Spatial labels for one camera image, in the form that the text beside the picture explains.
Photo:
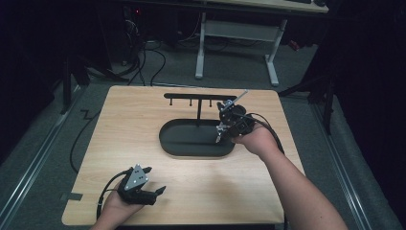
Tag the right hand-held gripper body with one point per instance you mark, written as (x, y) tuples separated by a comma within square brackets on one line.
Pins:
[(237, 119)]

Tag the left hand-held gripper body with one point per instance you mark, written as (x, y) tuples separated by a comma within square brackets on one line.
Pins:
[(135, 188)]

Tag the black key rack with tray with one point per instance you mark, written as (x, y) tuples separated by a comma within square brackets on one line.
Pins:
[(191, 138)]

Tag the person's left hand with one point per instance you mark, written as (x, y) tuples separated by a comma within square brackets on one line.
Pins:
[(119, 206)]

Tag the person's right hand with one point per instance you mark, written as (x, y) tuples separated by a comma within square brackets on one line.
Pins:
[(258, 142)]

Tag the black tape patch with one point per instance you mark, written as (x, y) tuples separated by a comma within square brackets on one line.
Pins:
[(72, 196)]

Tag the desk with white legs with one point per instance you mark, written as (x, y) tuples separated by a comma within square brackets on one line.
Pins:
[(237, 30)]

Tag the black metal stand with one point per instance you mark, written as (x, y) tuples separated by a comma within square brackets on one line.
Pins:
[(327, 102), (66, 86)]

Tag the small red object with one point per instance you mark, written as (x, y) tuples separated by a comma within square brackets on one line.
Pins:
[(294, 45)]

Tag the dark computer tower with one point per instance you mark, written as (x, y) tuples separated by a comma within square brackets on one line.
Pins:
[(130, 32)]

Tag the metal floor rail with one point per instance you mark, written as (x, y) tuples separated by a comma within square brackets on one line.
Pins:
[(35, 159), (343, 172)]

